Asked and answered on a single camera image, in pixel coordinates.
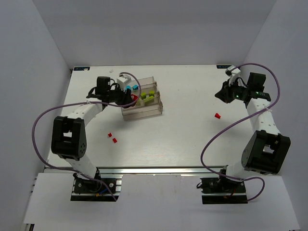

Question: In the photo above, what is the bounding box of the red round lego piece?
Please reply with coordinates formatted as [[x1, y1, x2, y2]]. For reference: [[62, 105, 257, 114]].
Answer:
[[131, 94, 139, 107]]

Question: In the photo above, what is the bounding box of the green 2x4 lego brick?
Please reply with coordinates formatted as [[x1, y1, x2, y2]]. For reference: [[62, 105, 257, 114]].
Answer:
[[143, 96, 154, 106]]

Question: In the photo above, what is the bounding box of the wrist white camera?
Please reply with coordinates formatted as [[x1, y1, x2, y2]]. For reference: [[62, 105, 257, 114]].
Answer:
[[225, 65, 241, 86], [116, 73, 131, 91]]

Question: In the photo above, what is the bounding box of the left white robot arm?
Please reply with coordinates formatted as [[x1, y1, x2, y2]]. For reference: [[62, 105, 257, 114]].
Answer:
[[51, 74, 133, 179]]

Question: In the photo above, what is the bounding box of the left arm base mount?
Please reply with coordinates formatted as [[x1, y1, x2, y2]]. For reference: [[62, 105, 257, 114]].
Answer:
[[70, 173, 122, 202]]

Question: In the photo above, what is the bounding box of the right blue table label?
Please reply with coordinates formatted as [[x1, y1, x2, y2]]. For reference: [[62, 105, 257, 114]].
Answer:
[[216, 64, 231, 69]]

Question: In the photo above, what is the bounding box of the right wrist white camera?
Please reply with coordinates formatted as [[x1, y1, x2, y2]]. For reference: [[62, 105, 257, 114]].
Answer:
[[225, 65, 241, 86]]

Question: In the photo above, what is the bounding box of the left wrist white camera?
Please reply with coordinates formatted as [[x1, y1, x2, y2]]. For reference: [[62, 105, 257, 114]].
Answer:
[[116, 73, 131, 91]]

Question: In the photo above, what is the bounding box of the purple cable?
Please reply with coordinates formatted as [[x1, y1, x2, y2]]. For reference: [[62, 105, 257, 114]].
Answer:
[[200, 63, 282, 202], [31, 71, 141, 202]]

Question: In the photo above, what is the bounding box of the left blue table label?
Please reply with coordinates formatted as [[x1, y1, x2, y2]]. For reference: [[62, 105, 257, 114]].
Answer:
[[73, 66, 90, 71]]

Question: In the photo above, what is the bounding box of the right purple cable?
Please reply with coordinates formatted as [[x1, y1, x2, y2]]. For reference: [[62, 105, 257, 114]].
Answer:
[[200, 63, 282, 202]]

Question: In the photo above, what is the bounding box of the clear tiered acrylic container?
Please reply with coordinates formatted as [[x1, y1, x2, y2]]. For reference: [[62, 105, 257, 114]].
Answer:
[[121, 77, 163, 121]]

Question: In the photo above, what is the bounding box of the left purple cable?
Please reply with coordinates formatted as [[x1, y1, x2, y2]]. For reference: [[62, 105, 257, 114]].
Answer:
[[31, 71, 141, 202]]

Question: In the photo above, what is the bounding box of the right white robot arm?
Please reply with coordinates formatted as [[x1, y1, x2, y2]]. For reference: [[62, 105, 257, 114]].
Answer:
[[215, 69, 291, 179]]

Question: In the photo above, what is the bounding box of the blue table label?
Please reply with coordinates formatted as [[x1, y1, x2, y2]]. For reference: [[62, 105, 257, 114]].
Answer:
[[216, 64, 231, 69], [73, 66, 90, 71]]

